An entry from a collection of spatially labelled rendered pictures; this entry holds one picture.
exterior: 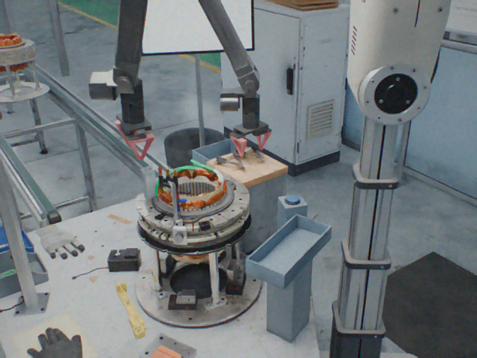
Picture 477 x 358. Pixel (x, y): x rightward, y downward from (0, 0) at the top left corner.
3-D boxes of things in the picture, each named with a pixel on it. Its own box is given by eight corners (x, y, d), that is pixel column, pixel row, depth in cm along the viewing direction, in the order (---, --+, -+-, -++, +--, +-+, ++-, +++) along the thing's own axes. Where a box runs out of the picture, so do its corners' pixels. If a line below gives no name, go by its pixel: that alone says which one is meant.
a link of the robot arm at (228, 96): (255, 82, 153) (256, 70, 161) (218, 81, 154) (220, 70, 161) (255, 117, 160) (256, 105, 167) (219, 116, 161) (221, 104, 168)
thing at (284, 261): (282, 364, 131) (284, 275, 118) (246, 345, 137) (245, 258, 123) (325, 307, 149) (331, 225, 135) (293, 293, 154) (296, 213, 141)
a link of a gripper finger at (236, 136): (229, 154, 171) (229, 128, 166) (246, 148, 174) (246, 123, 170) (242, 162, 166) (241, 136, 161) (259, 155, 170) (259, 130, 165)
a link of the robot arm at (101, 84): (130, 79, 117) (135, 52, 122) (79, 77, 117) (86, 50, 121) (137, 112, 128) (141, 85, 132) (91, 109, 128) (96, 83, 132)
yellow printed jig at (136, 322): (114, 292, 157) (112, 283, 155) (125, 288, 158) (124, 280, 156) (136, 339, 139) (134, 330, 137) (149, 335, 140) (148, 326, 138)
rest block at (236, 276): (226, 283, 153) (226, 270, 150) (230, 272, 157) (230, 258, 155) (241, 285, 152) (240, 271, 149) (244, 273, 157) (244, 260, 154)
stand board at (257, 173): (206, 167, 172) (206, 161, 171) (250, 153, 182) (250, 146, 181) (242, 190, 158) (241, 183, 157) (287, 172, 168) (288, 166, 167)
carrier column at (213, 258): (209, 302, 148) (206, 243, 138) (216, 300, 149) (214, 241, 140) (214, 307, 146) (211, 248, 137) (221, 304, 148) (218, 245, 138)
